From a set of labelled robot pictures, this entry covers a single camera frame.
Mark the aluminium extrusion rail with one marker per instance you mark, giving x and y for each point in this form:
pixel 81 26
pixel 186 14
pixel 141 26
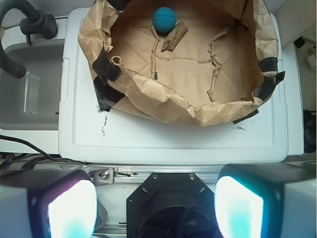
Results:
pixel 104 175

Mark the white plastic bin lid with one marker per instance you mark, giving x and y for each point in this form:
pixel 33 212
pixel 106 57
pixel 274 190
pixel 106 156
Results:
pixel 87 134

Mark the crumpled brown paper liner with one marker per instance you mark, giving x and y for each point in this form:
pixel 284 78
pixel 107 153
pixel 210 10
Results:
pixel 211 75

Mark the blue dimpled ball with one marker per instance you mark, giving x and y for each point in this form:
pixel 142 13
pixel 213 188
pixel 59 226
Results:
pixel 164 19

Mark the black tape piece left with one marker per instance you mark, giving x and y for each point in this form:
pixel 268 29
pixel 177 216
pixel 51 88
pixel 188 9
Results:
pixel 107 72

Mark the grey sink basin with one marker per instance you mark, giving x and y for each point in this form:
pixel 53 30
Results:
pixel 32 102

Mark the black faucet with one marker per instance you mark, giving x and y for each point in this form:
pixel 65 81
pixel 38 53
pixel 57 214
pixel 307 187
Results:
pixel 35 22

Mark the black tape piece right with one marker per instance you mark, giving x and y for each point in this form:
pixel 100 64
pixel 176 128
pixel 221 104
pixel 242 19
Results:
pixel 272 77

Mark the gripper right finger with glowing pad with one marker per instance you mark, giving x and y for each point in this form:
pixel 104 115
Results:
pixel 267 200

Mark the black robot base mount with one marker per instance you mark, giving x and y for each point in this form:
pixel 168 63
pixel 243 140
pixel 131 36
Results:
pixel 171 207

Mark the brown wood piece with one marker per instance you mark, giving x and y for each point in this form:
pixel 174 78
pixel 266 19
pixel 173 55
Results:
pixel 174 37

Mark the black tape piece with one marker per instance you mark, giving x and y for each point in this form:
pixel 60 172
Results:
pixel 107 72
pixel 272 77

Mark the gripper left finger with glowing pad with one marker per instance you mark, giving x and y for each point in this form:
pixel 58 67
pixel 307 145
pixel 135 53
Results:
pixel 47 204

